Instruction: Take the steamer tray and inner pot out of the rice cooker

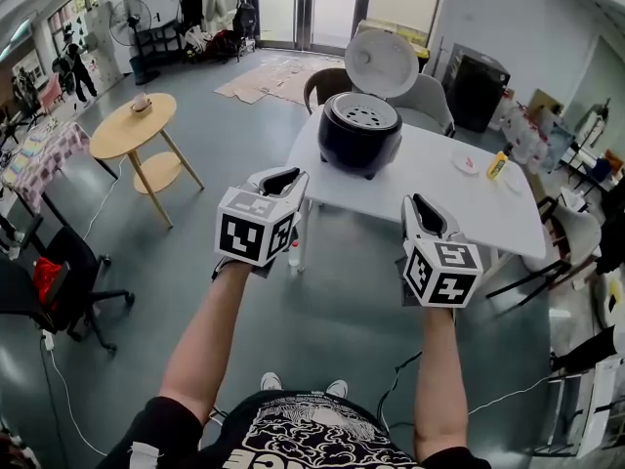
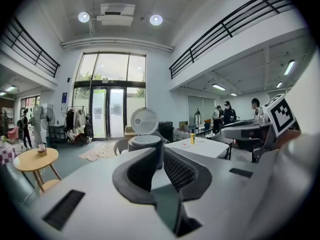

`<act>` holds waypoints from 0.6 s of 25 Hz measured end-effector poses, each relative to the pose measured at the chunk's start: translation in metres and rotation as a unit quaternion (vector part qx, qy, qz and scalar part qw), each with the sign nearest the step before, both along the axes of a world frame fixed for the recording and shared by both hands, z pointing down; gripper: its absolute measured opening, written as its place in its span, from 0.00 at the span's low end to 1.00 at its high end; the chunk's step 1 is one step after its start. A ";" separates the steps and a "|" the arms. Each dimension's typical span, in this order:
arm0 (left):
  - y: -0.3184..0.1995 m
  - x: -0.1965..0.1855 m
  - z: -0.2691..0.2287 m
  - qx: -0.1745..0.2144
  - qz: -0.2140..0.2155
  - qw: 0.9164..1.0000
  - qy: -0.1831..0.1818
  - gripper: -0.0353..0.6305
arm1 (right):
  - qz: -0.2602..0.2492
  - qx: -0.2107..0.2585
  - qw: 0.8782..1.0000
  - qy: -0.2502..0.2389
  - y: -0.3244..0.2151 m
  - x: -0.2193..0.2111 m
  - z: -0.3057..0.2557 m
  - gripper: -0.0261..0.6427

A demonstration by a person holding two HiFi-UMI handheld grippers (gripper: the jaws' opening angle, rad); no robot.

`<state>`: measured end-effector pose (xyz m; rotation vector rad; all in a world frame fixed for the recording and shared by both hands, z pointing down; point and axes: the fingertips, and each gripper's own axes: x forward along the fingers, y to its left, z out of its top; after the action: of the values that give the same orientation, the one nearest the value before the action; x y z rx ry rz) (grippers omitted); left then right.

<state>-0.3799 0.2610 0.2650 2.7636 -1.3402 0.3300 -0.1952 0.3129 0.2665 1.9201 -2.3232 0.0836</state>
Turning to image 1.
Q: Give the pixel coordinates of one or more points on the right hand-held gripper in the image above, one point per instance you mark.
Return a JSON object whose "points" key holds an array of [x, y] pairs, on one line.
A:
{"points": [[439, 276]]}

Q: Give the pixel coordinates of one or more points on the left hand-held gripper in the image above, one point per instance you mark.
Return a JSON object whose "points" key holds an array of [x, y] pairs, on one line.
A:
{"points": [[239, 235]]}

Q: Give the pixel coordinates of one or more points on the white perforated steamer tray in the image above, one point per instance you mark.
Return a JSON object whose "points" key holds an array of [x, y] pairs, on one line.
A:
{"points": [[363, 116]]}

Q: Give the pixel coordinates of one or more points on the person's right forearm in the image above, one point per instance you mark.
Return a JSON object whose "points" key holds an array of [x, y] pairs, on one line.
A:
{"points": [[439, 384]]}

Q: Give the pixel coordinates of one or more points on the person's left forearm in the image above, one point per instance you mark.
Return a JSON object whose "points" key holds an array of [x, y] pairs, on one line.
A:
{"points": [[205, 340]]}

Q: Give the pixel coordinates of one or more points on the white plate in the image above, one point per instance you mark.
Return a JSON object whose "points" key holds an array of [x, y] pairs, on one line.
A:
{"points": [[464, 166]]}

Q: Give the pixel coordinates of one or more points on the red food piece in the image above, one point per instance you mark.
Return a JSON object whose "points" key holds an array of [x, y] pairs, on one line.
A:
{"points": [[469, 161]]}

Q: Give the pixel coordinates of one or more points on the dark rice cooker white lid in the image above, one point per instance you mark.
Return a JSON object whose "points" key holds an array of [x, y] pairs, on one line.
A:
{"points": [[351, 147]]}

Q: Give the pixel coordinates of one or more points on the yellow bottle black cap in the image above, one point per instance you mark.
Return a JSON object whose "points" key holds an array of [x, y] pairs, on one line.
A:
{"points": [[498, 166]]}

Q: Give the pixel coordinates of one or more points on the flattened cardboard sheet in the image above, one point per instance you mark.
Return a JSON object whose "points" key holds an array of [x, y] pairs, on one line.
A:
{"points": [[273, 78]]}

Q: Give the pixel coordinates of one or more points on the brown round-back chair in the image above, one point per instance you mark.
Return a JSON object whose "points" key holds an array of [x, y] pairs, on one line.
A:
{"points": [[324, 86]]}

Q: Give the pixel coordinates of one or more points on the grey upholstered chair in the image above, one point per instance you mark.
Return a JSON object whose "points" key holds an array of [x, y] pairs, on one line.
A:
{"points": [[581, 235], [425, 100]]}

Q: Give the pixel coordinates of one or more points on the row of water jugs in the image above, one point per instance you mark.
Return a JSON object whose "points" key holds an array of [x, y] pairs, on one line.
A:
{"points": [[525, 135]]}

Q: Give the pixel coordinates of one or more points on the black cabinet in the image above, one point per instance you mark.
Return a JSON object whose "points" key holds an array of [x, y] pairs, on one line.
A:
{"points": [[476, 91]]}

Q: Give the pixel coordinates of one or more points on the red bag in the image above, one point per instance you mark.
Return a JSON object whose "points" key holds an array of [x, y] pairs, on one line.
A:
{"points": [[222, 44]]}

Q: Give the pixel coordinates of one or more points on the round wooden side table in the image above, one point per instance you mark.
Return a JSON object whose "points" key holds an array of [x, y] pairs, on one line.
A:
{"points": [[132, 130]]}

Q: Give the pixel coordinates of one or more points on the small wooden bowl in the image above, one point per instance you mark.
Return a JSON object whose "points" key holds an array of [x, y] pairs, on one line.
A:
{"points": [[141, 105]]}

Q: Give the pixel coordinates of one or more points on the white bag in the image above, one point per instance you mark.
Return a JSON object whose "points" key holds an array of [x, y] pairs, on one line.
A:
{"points": [[197, 39]]}

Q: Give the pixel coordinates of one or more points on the black backpack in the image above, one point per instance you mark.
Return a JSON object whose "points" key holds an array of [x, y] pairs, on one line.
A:
{"points": [[245, 20]]}

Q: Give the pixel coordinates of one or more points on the black bin yellow lid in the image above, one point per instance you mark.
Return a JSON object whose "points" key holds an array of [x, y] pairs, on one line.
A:
{"points": [[422, 51]]}

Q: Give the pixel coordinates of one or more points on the glass double door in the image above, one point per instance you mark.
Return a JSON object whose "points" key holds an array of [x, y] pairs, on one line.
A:
{"points": [[315, 3]]}

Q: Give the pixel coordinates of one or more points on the black metal rack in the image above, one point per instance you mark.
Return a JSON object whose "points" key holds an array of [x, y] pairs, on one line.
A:
{"points": [[156, 42]]}

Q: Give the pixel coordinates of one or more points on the person's right white sneaker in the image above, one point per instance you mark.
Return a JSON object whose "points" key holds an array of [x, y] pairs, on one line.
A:
{"points": [[337, 389]]}

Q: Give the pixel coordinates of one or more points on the person's white sneaker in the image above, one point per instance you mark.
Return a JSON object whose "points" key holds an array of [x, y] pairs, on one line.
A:
{"points": [[337, 389], [271, 381]]}

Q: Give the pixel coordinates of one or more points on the small cardboard box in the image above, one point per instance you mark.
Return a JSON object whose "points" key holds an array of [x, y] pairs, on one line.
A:
{"points": [[381, 23]]}

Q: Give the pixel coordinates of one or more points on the person's left white sneaker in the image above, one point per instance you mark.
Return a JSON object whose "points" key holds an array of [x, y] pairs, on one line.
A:
{"points": [[271, 381]]}

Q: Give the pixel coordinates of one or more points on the black office chair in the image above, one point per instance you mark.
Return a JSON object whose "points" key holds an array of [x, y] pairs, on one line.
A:
{"points": [[73, 271]]}

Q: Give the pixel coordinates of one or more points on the black standing fan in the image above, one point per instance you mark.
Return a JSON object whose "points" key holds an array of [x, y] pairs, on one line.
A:
{"points": [[128, 20]]}

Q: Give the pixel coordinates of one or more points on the checkered cloth table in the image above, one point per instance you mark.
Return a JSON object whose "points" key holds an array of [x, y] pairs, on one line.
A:
{"points": [[44, 159]]}

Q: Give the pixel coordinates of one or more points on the white metal rack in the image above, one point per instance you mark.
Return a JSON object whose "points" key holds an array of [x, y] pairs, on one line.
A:
{"points": [[581, 408]]}

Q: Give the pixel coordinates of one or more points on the person's black printed t-shirt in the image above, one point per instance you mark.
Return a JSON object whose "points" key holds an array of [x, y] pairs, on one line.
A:
{"points": [[312, 438]]}

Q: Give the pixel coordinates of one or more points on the pink chair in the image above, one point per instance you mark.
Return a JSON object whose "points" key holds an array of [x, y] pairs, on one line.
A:
{"points": [[50, 93]]}

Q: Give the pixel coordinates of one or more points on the red cloth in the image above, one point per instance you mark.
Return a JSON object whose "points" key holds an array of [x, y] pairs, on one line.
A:
{"points": [[49, 279]]}

